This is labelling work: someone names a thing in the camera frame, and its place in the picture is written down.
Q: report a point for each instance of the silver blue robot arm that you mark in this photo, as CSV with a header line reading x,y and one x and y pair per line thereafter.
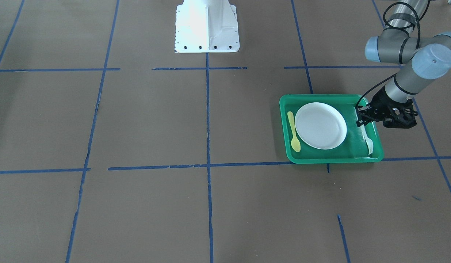
x,y
423,60

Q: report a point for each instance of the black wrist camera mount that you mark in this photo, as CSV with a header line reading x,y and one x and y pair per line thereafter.
x,y
400,118

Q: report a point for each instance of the white pedestal column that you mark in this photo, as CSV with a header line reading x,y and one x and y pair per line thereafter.
x,y
206,26

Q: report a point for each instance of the yellow plastic spoon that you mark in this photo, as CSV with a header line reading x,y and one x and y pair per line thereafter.
x,y
294,142

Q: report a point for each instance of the white plastic fork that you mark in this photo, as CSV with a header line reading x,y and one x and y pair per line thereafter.
x,y
369,142

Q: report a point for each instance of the white round plate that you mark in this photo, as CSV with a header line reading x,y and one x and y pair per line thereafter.
x,y
320,126

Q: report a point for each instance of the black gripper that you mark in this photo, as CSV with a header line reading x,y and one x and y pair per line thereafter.
x,y
381,101

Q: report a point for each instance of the green plastic tray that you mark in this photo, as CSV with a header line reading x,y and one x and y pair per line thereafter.
x,y
352,150

